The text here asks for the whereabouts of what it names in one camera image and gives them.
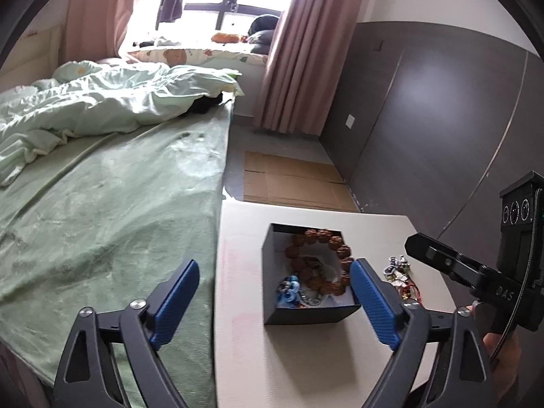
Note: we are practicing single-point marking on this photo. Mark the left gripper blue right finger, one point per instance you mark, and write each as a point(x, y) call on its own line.
point(381, 303)

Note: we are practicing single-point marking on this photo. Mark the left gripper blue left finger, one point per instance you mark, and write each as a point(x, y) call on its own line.
point(169, 301)

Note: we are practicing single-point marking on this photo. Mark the pile of mixed jewelry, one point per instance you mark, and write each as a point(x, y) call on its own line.
point(397, 274)

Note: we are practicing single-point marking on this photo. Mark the blue charm jewelry piece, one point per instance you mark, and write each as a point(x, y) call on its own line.
point(288, 292)

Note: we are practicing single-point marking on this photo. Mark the black square jewelry box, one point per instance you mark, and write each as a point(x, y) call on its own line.
point(321, 259)

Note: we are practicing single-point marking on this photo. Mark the person's right hand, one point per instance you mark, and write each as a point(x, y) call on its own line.
point(505, 373)

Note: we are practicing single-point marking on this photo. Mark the white low table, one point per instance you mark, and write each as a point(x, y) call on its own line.
point(327, 365)

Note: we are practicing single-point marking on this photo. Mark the bed with green sheet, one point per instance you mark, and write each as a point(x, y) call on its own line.
point(101, 221)

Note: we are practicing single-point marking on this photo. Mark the brown cardboard floor sheets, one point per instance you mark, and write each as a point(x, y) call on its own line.
point(270, 179)

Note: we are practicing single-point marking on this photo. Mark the black item on bed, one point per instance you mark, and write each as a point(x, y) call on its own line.
point(204, 104)

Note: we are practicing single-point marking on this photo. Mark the light green crumpled duvet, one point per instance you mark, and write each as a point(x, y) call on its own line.
point(86, 99)

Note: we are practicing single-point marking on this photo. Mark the patterned windowsill cushion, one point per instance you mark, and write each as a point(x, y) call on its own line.
point(174, 55)

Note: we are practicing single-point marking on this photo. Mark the orange item on windowsill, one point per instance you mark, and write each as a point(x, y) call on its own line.
point(225, 38)

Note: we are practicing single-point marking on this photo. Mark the right pink curtain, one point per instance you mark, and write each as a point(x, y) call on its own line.
point(306, 58)

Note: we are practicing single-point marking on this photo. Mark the pink curtain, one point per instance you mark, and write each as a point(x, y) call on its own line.
point(95, 29)
point(306, 58)

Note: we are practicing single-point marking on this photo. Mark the cream padded headboard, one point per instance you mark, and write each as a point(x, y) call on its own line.
point(33, 58)

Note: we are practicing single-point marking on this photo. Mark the dark pillows on windowsill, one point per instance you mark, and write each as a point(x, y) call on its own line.
point(261, 33)

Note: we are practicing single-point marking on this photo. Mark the left pink curtain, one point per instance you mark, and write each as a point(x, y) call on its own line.
point(95, 29)

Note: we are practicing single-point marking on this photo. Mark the white wall socket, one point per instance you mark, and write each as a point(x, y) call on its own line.
point(350, 121)

